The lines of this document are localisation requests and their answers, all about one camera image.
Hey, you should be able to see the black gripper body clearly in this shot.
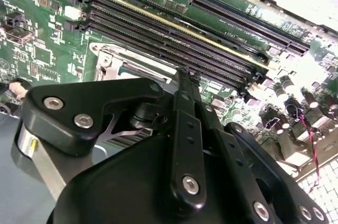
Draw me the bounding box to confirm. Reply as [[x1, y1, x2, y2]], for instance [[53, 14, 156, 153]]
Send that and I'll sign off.
[[46, 134, 249, 224]]

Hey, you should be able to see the metal socket cover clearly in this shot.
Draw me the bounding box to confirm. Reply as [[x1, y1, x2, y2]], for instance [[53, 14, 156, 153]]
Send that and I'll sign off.
[[89, 41, 178, 82]]

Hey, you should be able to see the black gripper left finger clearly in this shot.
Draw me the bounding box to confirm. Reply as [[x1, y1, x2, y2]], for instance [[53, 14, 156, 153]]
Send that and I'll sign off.
[[16, 67, 208, 212]]

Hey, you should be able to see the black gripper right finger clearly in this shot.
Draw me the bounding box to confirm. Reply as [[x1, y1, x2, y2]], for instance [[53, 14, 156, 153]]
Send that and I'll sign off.
[[189, 72, 330, 224]]

